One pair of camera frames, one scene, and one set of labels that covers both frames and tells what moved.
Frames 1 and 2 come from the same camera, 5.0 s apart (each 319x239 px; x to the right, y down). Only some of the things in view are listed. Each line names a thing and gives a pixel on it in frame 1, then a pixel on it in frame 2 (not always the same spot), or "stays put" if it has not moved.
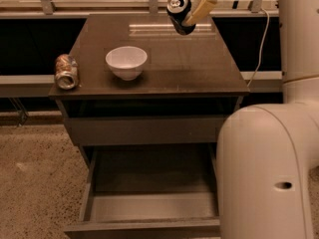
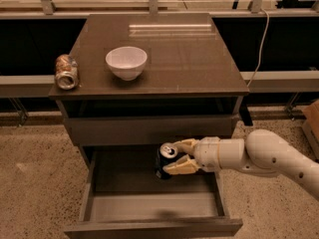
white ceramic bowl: (126, 62) stays put
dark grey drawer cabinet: (154, 139) stays put
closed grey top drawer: (86, 131) stays put
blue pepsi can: (178, 8) → (167, 154)
